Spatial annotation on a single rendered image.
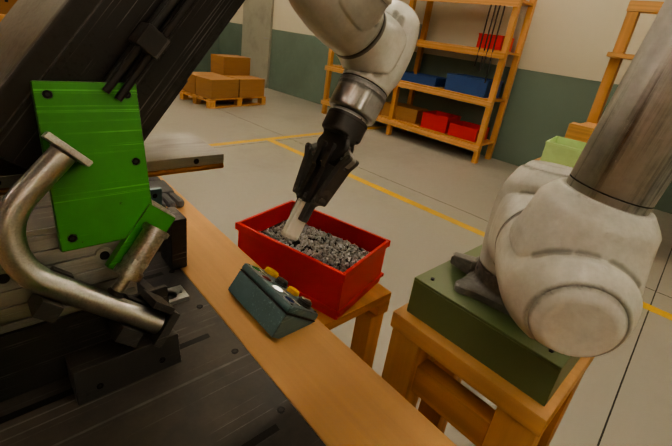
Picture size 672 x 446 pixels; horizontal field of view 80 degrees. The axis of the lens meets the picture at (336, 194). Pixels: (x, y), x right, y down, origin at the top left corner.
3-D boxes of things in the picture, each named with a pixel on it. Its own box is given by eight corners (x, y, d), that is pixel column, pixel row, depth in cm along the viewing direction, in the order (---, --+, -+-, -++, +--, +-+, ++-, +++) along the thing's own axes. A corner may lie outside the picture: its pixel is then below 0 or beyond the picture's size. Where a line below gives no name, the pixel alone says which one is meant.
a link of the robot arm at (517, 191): (554, 261, 84) (594, 162, 76) (576, 310, 68) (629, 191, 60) (476, 240, 88) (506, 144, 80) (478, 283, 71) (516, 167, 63)
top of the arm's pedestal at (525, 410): (465, 279, 106) (469, 266, 105) (597, 353, 86) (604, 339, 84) (389, 325, 85) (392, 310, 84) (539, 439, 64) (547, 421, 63)
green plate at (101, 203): (138, 223, 64) (119, 87, 59) (156, 233, 58) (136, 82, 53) (51, 239, 56) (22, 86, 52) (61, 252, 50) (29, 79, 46)
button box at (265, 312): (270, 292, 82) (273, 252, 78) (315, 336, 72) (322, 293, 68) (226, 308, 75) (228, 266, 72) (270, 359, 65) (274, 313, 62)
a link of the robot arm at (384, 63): (356, 97, 78) (317, 58, 68) (391, 27, 79) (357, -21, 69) (401, 107, 71) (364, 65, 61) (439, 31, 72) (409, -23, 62)
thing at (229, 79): (235, 95, 760) (237, 54, 732) (265, 104, 719) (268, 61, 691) (179, 98, 666) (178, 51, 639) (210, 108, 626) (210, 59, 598)
